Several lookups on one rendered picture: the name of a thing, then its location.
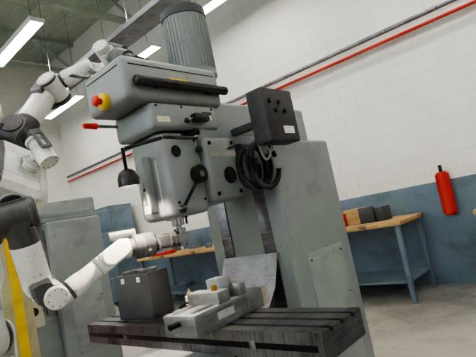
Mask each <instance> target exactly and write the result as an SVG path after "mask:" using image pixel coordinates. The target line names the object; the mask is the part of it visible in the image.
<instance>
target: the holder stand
mask: <svg viewBox="0 0 476 357"><path fill-rule="evenodd" d="M113 280H114V284H115V291H116V296H117V300H118V308H119V312H120V319H149V318H156V317H159V316H161V315H164V314H166V313H167V312H170V311H172V310H174V303H173V299H172V295H171V288H170V284H169V277H168V273H167V268H166V267H165V268H157V266H152V267H148V268H143V269H141V268H137V269H133V270H130V271H125V272H122V275H121V276H117V277H114V278H113Z"/></svg>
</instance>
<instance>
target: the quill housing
mask: <svg viewBox="0 0 476 357"><path fill-rule="evenodd" d="M182 133H183V132H158V133H157V134H154V135H152V136H150V137H148V138H146V139H143V140H141V141H140V142H142V141H145V140H149V139H152V138H155V137H159V136H163V135H181V134H182ZM196 147H197V142H196V140H173V139H163V138H162V140H158V141H156V142H151V143H149V144H144V145H142V146H139V147H135V148H132V154H133V159H134V163H135V160H136V159H138V158H140V157H149V159H150V164H151V168H152V174H153V179H154V185H155V190H156V194H157V201H158V205H159V212H158V213H156V214H152V215H145V211H144V207H145V206H144V201H143V197H142V190H141V186H140V184H139V190H140V197H141V201H142V208H143V212H144V218H145V219H146V221H147V222H149V223H154V222H161V221H166V220H169V219H173V218H177V217H183V216H190V215H196V214H199V213H204V212H205V211H207V210H208V208H209V203H208V197H207V193H206V189H205V182H203V183H198V184H197V186H196V187H195V190H194V192H193V194H192V196H191V198H190V200H189V202H188V204H187V206H186V207H187V211H186V212H185V213H180V212H179V207H180V206H181V205H183V204H184V203H185V201H186V199H187V197H188V194H189V193H190V191H191V189H192V187H193V184H194V183H195V182H194V181H193V180H192V178H191V168H192V167H193V166H195V165H198V164H200V157H199V153H197V152H196ZM135 170H136V174H137V175H138V176H139V174H138V170H137V167H136V164H135Z"/></svg>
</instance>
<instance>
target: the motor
mask: <svg viewBox="0 0 476 357"><path fill-rule="evenodd" d="M160 20H161V26H162V30H163V34H164V40H165V44H166V51H167V55H168V59H169V64H175V65H180V66H185V67H192V68H196V69H204V70H208V71H212V72H214V74H215V78H217V70H216V66H215V60H214V56H213V50H212V46H211V42H210V36H209V32H208V26H207V22H206V18H205V12H204V8H203V7H202V6H201V5H199V4H197V3H193V2H179V3H176V4H172V5H170V6H168V7H166V8H165V9H164V10H163V11H162V13H161V15H160Z"/></svg>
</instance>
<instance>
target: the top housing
mask: <svg viewBox="0 0 476 357"><path fill-rule="evenodd" d="M135 74H139V75H144V76H150V77H159V78H165V79H175V80H180V81H189V82H195V83H200V84H209V85H215V86H217V82H216V78H215V74H214V72H212V71H208V70H204V69H196V68H192V67H185V66H180V65H175V64H168V63H163V62H156V61H151V60H148V59H140V58H136V57H128V56H124V55H121V56H119V57H117V58H115V59H114V60H113V61H112V62H110V63H109V64H107V65H106V66H105V67H104V68H102V69H101V70H99V71H98V72H96V73H95V74H94V75H93V76H91V77H90V78H88V79H87V80H86V82H85V86H86V94H87V98H88V102H89V110H90V114H91V117H92V118H93V119H95V120H119V119H121V118H122V117H124V116H126V115H128V114H129V113H131V112H133V111H135V110H137V109H138V108H140V107H142V106H144V105H146V104H147V103H150V102H152V103H168V104H177V105H186V106H207V107H216V108H217V107H219V106H220V96H219V94H212V93H209V94H205V93H201V92H194V91H184V90H177V89H166V88H159V87H158V88H157V89H155V88H154V87H153V86H143V85H135V84H134V83H133V81H132V78H133V76H134V75H135ZM100 93H105V94H108V95H109V97H110V106H109V108H108V110H99V109H98V107H94V106H93V105H92V103H91V99H92V97H93V96H97V95H99V94H100Z"/></svg>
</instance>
